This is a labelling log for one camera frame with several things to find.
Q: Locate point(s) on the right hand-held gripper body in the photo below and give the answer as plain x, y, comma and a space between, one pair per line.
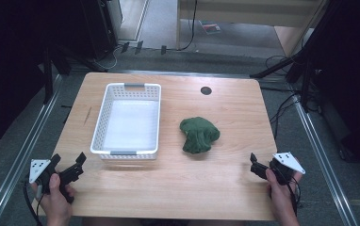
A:
286, 161

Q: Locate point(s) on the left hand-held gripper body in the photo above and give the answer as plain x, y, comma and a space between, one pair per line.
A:
69, 173

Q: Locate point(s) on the green broccoli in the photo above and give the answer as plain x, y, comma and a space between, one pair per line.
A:
198, 133

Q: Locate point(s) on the white plastic basket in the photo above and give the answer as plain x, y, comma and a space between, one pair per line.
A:
132, 125

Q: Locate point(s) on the person's left hand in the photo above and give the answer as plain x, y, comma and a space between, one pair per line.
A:
55, 204

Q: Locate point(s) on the person's right hand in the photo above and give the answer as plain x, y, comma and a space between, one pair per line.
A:
281, 196

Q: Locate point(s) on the black round table grommet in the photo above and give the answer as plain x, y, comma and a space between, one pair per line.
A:
206, 90

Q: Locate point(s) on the black metal stand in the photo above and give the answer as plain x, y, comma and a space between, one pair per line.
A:
47, 75

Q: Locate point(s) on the black tripod stand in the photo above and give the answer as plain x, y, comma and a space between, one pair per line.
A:
294, 59

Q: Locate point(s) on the dark curtain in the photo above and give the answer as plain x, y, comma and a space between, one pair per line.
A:
351, 78
8, 62

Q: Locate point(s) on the black cabinet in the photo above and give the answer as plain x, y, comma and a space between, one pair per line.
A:
101, 25

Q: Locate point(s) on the magazine with red cover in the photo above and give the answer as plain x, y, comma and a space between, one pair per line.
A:
210, 27

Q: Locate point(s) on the light wooden furniture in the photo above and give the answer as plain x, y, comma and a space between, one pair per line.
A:
250, 8

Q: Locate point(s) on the aluminium frame rail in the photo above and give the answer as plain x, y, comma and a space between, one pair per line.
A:
322, 166
21, 157

